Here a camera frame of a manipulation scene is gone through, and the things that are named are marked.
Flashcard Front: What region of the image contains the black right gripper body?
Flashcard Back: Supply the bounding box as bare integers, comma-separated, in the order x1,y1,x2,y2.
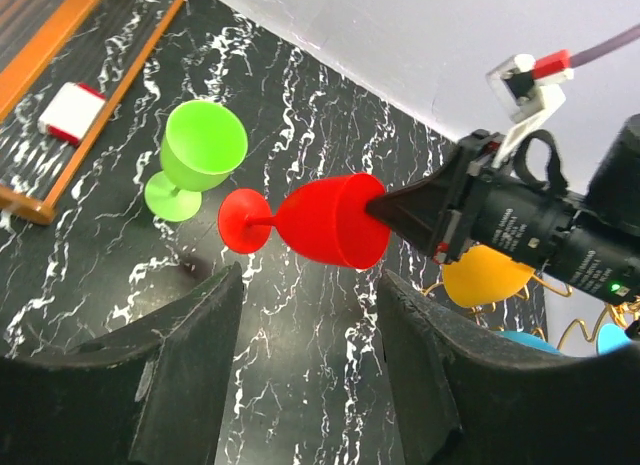
433,130,575,263

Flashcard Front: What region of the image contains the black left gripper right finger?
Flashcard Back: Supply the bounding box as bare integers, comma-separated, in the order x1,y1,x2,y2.
377,271,639,464

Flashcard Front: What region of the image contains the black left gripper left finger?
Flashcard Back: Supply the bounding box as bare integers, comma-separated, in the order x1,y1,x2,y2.
1,264,244,464

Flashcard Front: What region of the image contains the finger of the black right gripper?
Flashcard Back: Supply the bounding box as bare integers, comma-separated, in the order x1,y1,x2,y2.
367,157,459,258

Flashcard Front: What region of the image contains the yellow wine glass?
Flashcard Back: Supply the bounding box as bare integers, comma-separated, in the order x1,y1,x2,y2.
442,245,535,308

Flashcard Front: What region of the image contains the red wine glass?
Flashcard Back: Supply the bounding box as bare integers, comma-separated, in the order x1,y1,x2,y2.
218,173,391,270

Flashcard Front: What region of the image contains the green wine glass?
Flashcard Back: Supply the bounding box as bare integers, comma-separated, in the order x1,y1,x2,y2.
144,100,248,222

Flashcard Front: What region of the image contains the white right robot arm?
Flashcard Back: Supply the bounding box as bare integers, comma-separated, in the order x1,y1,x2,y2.
366,115,639,305

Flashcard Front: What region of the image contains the blue wine glass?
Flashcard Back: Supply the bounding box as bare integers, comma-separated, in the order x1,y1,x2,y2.
496,322,639,356

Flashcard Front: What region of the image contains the small white red box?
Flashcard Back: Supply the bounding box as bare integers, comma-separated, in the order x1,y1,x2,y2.
37,82,106,147

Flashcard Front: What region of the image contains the wooden stepped shelf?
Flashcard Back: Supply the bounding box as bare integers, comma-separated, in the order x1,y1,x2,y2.
1,0,186,225

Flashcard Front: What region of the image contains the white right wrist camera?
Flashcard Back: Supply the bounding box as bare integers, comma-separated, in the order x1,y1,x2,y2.
486,50,574,168

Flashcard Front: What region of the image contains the gold wire wine glass rack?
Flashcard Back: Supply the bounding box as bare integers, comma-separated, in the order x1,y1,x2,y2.
420,275,639,345

